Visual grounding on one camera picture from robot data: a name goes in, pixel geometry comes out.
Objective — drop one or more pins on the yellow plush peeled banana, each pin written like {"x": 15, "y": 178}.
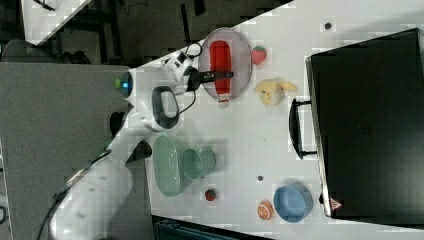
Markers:
{"x": 271, "y": 91}

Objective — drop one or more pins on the red plush ketchup bottle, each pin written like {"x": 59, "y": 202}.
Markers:
{"x": 220, "y": 60}

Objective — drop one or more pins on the pink plush strawberry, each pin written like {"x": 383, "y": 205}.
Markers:
{"x": 258, "y": 55}

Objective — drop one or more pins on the small red strawberry toy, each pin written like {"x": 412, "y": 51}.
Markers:
{"x": 210, "y": 195}

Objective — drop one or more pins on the grey round plate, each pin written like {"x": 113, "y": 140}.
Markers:
{"x": 240, "y": 56}

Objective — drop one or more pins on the green cup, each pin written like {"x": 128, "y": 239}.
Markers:
{"x": 198, "y": 163}

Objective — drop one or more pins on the blue bowl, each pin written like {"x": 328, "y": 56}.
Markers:
{"x": 293, "y": 202}

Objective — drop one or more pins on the orange slice toy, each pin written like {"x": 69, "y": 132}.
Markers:
{"x": 265, "y": 210}

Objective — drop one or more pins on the black toaster oven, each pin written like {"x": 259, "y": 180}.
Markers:
{"x": 366, "y": 102}

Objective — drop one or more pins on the blue metal frame rail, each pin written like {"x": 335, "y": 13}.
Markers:
{"x": 168, "y": 229}

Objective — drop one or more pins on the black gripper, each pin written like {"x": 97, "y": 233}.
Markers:
{"x": 196, "y": 78}

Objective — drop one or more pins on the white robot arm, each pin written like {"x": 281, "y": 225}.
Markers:
{"x": 91, "y": 198}

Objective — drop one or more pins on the green perforated colander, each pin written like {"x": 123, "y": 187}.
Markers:
{"x": 167, "y": 160}

